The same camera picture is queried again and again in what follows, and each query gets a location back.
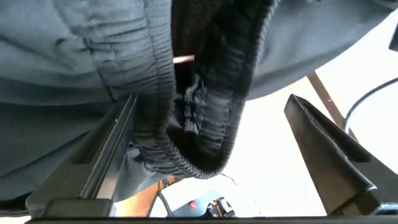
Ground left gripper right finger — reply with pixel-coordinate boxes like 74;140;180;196
283;93;398;216

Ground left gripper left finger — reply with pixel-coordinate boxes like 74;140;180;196
25;95;137;218

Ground black shorts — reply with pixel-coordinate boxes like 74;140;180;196
0;0;398;205

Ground pink clothes hanger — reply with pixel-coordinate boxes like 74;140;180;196
172;54;196;65

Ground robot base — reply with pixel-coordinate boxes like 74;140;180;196
155;179;239;218

